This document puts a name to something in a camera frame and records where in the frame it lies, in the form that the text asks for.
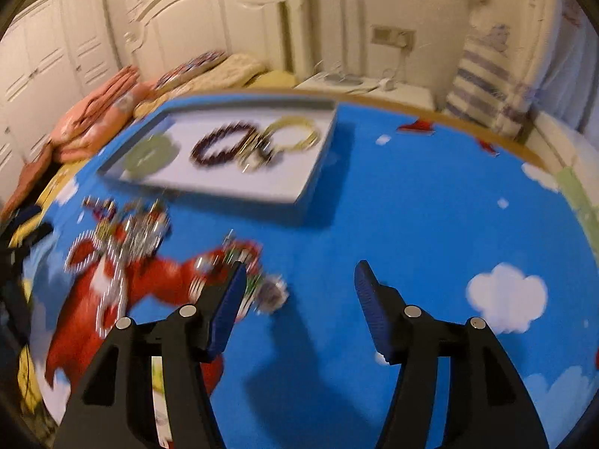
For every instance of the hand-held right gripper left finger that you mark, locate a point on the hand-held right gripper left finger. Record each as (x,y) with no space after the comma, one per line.
(224,318)

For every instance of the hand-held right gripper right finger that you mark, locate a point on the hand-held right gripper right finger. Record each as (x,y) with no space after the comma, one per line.
(374,318)

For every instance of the round silver jewelry piece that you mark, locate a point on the round silver jewelry piece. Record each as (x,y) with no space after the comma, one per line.
(271,292)

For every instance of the gold and green jewellery pile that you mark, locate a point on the gold and green jewellery pile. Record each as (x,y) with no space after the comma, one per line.
(243,248)

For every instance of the silver jewelry cluster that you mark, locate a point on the silver jewelry cluster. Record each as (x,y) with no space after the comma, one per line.
(140,236)

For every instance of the grey cardboard box tray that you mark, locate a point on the grey cardboard box tray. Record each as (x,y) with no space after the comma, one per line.
(262,177)

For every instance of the blue printed cloth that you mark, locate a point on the blue printed cloth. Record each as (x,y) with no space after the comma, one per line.
(421,224)

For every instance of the green jade bangle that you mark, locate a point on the green jade bangle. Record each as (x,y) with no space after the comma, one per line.
(161,152)

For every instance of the yellow amber bangle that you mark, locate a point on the yellow amber bangle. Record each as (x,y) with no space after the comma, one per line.
(309,138)

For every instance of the white nightstand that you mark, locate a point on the white nightstand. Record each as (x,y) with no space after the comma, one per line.
(407,96)

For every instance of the white charger plug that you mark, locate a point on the white charger plug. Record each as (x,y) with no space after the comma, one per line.
(388,85)

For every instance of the orange folded blanket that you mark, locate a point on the orange folded blanket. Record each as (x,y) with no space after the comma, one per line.
(89,121)

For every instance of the cream fluffy pillow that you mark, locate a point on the cream fluffy pillow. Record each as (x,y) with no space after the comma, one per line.
(238,72)

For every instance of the patterned pillow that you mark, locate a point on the patterned pillow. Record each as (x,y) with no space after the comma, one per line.
(192,68)

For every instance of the striped cloth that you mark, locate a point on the striped cloth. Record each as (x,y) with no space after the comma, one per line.
(482,79)

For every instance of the white pole stand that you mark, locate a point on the white pole stand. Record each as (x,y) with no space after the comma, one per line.
(361,32)

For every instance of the white bed headboard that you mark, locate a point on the white bed headboard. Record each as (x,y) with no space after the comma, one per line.
(210,23)

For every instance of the white wardrobe door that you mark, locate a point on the white wardrobe door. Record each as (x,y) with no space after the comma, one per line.
(42,65)

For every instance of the wall socket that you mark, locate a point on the wall socket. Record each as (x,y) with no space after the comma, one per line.
(393,36)

